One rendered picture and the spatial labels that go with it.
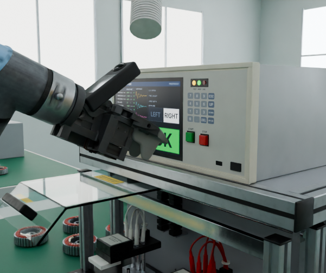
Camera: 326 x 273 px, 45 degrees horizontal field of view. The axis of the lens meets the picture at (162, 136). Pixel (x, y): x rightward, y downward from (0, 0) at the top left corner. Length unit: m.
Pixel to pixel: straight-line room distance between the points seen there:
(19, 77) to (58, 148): 5.25
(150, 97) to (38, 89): 0.36
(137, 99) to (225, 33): 6.97
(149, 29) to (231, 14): 6.04
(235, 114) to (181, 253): 0.49
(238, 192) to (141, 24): 1.45
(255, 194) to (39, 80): 0.37
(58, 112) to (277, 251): 0.38
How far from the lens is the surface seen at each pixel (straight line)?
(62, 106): 0.57
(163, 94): 0.82
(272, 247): 0.63
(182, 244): 1.04
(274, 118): 0.72
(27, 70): 0.56
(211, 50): 7.53
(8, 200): 0.84
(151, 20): 1.98
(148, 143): 0.68
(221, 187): 0.68
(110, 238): 0.97
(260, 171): 0.70
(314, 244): 0.70
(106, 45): 6.12
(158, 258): 1.14
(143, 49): 6.49
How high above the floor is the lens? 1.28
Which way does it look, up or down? 7 degrees down
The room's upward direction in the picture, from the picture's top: straight up
